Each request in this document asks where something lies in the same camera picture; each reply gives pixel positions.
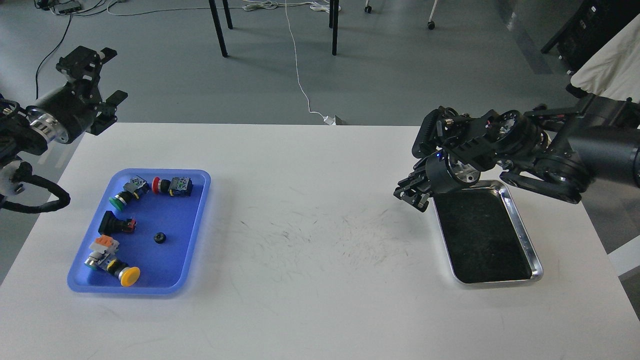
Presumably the yellow push button switch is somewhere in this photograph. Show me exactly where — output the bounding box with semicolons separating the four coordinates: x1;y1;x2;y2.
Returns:
84;234;141;287

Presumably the black table leg right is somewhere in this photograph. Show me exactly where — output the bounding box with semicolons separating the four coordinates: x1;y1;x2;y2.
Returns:
328;0;339;56

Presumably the blue plastic tray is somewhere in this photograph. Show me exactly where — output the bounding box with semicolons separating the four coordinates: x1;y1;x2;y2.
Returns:
67;168;211;296

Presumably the black floor cable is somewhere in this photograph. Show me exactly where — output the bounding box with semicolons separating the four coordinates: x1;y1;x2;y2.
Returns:
30;0;116;101

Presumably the black table leg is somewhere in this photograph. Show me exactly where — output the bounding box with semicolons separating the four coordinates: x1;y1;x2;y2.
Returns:
208;0;234;59
328;0;339;56

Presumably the black table leg left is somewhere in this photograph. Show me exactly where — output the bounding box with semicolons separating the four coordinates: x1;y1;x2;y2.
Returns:
208;0;234;59

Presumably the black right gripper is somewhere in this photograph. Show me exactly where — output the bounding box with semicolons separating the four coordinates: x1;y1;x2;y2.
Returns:
393;152;482;213

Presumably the green push button switch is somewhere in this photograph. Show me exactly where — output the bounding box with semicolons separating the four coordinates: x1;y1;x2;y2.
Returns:
109;176;151;211

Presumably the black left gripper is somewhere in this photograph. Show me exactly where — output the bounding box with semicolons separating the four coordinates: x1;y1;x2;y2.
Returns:
26;46;129;144

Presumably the silver metal tray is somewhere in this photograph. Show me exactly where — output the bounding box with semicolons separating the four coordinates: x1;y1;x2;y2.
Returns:
432;180;544;287

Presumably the white power adapter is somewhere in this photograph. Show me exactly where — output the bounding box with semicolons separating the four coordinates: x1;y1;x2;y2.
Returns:
323;116;346;126

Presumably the white floor cable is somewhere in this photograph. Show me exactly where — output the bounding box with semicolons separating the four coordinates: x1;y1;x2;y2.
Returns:
241;0;342;123

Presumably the beige cloth cover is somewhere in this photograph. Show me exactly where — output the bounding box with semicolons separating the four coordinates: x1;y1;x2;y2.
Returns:
567;15;640;104

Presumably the red push button switch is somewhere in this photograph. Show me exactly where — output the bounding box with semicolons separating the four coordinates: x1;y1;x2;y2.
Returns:
151;177;194;198

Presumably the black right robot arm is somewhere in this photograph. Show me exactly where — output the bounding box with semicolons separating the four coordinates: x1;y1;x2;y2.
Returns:
393;95;640;212

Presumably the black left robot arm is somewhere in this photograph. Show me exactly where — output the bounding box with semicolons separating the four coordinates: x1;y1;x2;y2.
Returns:
0;46;128;214

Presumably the black push button switch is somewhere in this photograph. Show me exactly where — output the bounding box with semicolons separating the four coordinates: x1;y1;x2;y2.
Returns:
97;210;137;236

